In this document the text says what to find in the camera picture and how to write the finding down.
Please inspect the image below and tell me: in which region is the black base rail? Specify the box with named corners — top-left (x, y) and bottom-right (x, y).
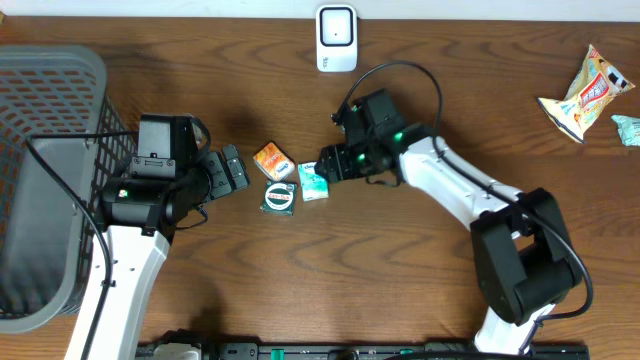
top-left (134, 340), bottom-right (592, 360)

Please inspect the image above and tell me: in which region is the teal small carton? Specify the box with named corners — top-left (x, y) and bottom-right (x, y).
top-left (298, 162), bottom-right (329, 202)

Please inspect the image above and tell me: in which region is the yellow snack bag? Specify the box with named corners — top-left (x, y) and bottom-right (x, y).
top-left (537, 45), bottom-right (635, 144)

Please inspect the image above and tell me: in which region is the orange small carton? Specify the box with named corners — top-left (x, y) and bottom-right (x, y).
top-left (253, 142), bottom-right (295, 181)

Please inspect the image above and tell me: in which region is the white barcode scanner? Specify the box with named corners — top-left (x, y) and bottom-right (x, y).
top-left (316, 4), bottom-right (358, 73)

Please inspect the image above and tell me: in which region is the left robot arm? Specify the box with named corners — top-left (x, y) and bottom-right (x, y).
top-left (65, 114), bottom-right (250, 359)

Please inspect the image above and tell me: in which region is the grey plastic shopping basket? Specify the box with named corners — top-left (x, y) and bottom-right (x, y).
top-left (1, 45), bottom-right (136, 334)

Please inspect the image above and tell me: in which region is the mint green pack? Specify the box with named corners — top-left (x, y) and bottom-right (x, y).
top-left (612, 115), bottom-right (640, 147)

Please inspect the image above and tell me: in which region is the round tape roll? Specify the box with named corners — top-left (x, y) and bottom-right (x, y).
top-left (260, 180), bottom-right (297, 216)

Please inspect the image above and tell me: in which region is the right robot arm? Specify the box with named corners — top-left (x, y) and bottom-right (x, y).
top-left (315, 90), bottom-right (587, 357)

